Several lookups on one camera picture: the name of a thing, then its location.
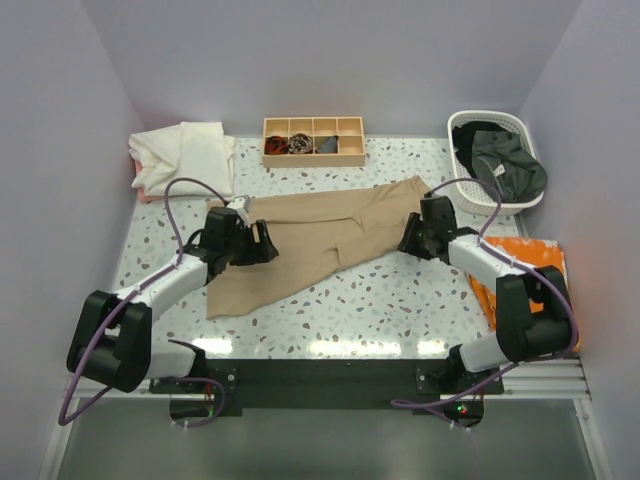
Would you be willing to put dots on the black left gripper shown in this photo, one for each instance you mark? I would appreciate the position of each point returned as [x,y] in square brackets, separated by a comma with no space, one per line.
[254,242]

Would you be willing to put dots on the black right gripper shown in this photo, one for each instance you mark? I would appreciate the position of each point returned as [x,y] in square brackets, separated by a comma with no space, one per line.
[420,238]

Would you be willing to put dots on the beige t-shirt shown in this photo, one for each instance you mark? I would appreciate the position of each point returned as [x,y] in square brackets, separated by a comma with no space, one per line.
[317,235]

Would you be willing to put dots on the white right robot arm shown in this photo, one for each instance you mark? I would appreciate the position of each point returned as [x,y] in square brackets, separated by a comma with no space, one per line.
[534,317]

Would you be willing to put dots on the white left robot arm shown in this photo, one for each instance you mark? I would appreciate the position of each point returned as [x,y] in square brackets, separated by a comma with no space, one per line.
[113,344]

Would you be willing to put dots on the orange black rolled sock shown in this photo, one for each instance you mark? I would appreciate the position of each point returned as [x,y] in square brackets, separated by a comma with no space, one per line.
[276,145]

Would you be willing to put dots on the brown patterned rolled sock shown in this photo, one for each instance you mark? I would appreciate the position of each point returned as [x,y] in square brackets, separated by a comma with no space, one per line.
[300,144]

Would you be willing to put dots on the wooden compartment organizer box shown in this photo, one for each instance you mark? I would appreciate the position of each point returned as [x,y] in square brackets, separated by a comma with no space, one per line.
[351,147]

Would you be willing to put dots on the black garment in basket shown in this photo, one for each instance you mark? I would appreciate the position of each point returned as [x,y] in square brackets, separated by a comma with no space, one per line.
[463,136]

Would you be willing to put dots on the cream folded t-shirt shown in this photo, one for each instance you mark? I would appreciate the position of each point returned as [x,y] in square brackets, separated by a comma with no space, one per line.
[191,150]

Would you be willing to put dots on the dark green t-shirt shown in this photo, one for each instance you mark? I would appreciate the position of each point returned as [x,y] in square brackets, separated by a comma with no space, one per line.
[500,160]

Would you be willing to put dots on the orange tie-dye folded t-shirt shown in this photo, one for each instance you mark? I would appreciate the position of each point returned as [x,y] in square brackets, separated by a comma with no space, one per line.
[539,253]

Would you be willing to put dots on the grey rolled sock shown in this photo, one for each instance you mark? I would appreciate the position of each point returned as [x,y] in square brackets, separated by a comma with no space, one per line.
[325,145]

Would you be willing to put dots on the pink folded t-shirt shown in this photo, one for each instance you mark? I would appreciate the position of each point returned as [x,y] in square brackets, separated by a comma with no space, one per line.
[138,184]

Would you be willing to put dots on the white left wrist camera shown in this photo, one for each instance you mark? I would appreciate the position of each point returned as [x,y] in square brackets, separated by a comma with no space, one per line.
[241,204]

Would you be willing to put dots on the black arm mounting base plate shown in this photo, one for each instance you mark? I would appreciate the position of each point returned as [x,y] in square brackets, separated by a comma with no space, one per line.
[326,384]

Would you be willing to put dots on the aluminium frame rail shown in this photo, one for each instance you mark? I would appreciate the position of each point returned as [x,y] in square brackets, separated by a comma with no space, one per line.
[550,380]

